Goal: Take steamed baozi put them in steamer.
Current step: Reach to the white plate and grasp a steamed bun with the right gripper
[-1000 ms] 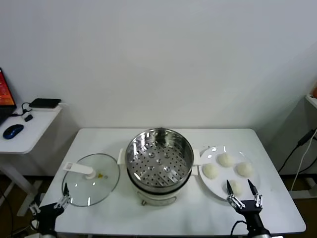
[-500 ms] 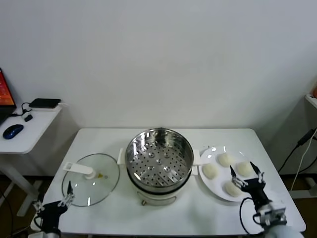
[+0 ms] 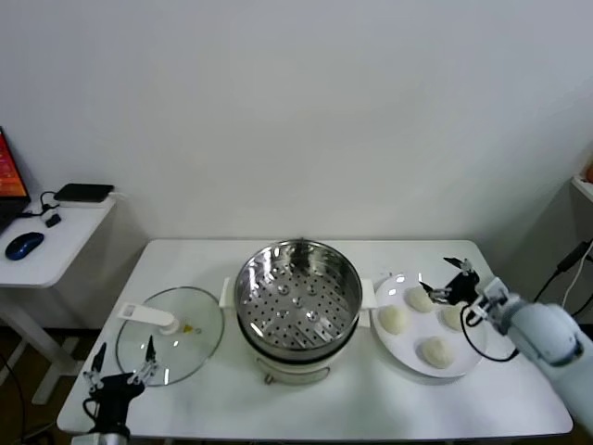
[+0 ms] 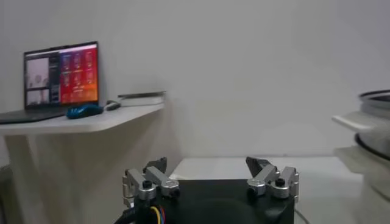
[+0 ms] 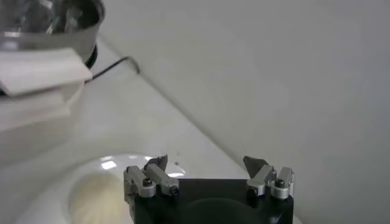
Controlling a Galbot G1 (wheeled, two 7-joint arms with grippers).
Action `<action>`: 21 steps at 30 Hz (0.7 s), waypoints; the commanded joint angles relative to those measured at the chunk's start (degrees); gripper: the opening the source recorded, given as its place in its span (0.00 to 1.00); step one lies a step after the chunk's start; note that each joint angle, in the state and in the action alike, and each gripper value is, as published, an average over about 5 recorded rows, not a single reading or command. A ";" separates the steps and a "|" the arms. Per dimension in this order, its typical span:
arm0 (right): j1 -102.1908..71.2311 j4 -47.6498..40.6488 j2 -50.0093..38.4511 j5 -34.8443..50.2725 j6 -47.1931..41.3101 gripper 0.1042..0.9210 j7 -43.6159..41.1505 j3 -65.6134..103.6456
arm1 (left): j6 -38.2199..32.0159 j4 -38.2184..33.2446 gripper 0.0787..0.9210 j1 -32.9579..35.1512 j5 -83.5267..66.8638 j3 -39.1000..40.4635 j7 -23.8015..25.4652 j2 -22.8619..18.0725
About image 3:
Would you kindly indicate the white round plate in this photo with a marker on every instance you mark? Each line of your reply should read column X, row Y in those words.
column 407, row 352

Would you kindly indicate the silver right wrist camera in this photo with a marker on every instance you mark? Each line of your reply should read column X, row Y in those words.
column 493, row 292

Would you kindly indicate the white electric cooker base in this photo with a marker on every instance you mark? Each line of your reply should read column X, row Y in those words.
column 296, row 366

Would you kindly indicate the white shelf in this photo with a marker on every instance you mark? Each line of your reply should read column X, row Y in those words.
column 584, row 187

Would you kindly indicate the open laptop with red screen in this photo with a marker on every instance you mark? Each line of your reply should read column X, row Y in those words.
column 9, row 176

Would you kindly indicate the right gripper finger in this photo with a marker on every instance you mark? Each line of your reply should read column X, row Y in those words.
column 463, row 266
column 437, row 294

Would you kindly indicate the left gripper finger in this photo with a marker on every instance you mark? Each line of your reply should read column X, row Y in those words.
column 96, row 377
column 149, row 366

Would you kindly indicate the white steamed baozi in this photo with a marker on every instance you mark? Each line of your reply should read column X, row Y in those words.
column 394, row 319
column 451, row 320
column 419, row 301
column 436, row 352

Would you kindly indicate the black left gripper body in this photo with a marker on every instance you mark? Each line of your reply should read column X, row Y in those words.
column 113, row 398

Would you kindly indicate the white side desk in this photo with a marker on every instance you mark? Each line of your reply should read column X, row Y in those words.
column 55, row 259

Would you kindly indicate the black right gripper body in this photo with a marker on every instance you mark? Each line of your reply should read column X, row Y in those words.
column 463, row 287

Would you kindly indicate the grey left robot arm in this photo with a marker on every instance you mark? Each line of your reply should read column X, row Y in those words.
column 109, row 439

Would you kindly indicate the steel perforated steamer basket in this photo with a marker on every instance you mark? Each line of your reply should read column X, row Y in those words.
column 296, row 296

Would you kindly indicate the small black dongle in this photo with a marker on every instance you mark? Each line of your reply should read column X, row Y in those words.
column 53, row 220

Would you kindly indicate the black flat box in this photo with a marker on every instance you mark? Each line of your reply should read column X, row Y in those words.
column 83, row 192

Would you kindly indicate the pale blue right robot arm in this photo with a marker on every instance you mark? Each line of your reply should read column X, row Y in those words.
column 546, row 329

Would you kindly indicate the blue computer mouse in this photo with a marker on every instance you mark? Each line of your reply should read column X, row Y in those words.
column 24, row 245

